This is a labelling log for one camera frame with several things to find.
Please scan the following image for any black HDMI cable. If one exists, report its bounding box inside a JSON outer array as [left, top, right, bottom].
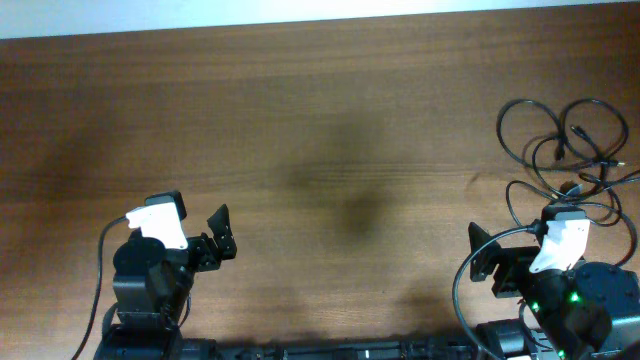
[[504, 172, 640, 269]]

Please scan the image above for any black blue-tip USB cable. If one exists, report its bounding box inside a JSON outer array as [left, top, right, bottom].
[[495, 97, 630, 172]]

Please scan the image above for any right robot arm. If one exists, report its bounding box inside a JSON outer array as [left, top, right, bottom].
[[460, 204, 639, 359]]

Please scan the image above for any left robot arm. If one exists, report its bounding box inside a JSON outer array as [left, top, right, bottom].
[[94, 191, 237, 360]]

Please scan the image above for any left camera black cable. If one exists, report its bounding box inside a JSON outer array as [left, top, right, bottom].
[[69, 215, 129, 360]]

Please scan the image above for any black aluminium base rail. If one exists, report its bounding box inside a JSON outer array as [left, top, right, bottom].
[[180, 332, 505, 360]]

